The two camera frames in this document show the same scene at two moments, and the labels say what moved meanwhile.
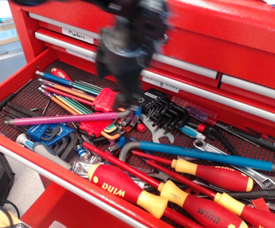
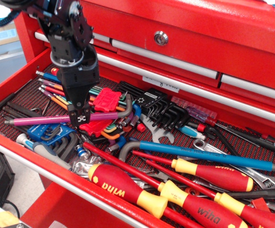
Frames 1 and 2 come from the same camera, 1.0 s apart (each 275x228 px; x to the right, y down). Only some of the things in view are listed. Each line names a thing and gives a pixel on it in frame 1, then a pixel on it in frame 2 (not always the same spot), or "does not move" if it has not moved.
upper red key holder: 105,99 does not move
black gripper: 133,29 → 78,72
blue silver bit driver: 82,153 does not move
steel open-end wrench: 156,132 does not move
